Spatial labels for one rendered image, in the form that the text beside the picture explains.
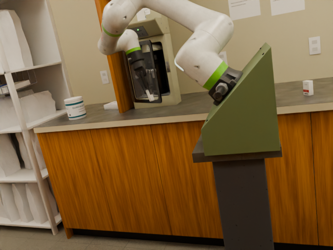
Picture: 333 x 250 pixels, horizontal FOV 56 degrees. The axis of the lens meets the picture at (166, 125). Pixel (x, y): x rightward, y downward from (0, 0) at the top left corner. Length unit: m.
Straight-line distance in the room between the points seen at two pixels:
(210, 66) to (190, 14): 0.25
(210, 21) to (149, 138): 0.94
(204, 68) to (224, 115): 0.21
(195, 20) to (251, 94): 0.42
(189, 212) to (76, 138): 0.91
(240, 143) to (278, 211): 0.93
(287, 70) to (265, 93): 1.35
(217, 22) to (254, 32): 1.13
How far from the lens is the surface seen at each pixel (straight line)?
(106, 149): 2.15
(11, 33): 2.83
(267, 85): 1.06
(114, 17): 1.40
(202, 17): 1.32
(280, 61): 2.41
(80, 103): 2.34
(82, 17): 2.90
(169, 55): 2.12
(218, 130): 1.10
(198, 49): 1.21
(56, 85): 3.15
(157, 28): 2.04
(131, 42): 1.84
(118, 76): 2.21
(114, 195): 2.29
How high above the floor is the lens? 1.35
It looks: 14 degrees down
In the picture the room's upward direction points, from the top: 10 degrees counter-clockwise
